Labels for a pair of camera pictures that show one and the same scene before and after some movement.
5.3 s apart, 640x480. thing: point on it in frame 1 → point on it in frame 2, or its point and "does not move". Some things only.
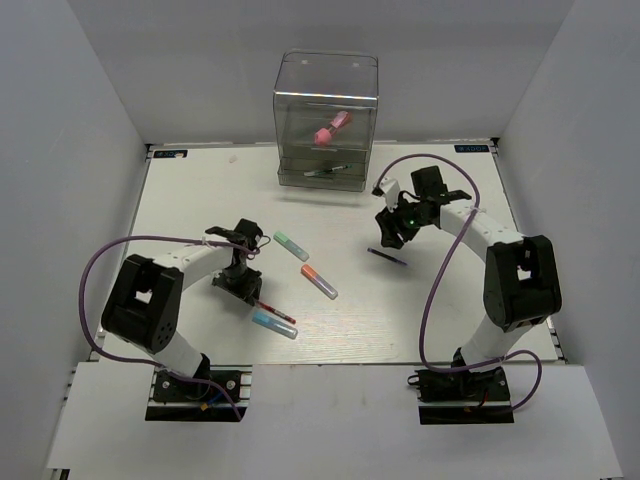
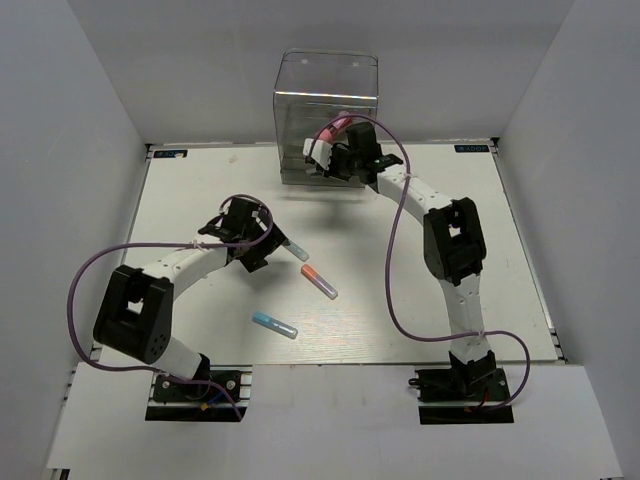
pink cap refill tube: (323, 135) does not move
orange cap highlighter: (319, 281) does not move
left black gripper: (252, 287) → (274, 239)
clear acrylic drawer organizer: (324, 106) does not move
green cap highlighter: (291, 246) does not move
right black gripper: (390, 221) → (332, 164)
